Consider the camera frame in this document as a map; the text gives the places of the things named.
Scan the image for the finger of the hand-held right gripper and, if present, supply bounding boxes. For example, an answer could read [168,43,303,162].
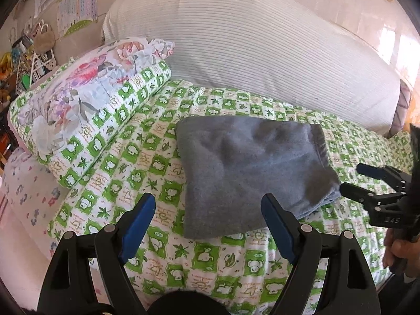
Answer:
[356,163,409,191]
[340,182,406,211]

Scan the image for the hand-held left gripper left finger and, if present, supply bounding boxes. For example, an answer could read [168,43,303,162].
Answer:
[36,192,156,315]

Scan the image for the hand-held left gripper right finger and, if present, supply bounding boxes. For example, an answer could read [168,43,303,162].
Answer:
[260,193,381,315]

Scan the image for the grey pants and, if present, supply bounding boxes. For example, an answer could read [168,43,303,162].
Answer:
[175,115,342,240]

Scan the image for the person's right forearm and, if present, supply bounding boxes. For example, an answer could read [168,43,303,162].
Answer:
[398,267,420,299]

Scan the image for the person's right hand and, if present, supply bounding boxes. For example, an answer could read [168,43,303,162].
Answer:
[383,231,416,275]

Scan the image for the purple striped pillow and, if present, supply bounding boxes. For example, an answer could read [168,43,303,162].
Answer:
[389,80,413,138]

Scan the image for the green patterned quilt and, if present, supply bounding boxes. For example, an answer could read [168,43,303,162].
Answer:
[49,79,414,315]

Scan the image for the pink floral bed sheet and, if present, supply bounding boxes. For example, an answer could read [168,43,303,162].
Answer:
[0,148,102,306]

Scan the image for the floral pillow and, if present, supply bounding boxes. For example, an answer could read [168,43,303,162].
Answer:
[8,38,176,190]

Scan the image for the white striped bedding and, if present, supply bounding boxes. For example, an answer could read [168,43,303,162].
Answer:
[102,0,402,135]

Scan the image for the cluttered white rack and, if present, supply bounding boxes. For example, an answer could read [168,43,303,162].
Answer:
[0,21,56,101]

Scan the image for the woven bag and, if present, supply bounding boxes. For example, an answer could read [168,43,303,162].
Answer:
[33,25,56,52]

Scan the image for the wall chart poster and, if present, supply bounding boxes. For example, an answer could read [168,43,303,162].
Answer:
[56,0,99,37]

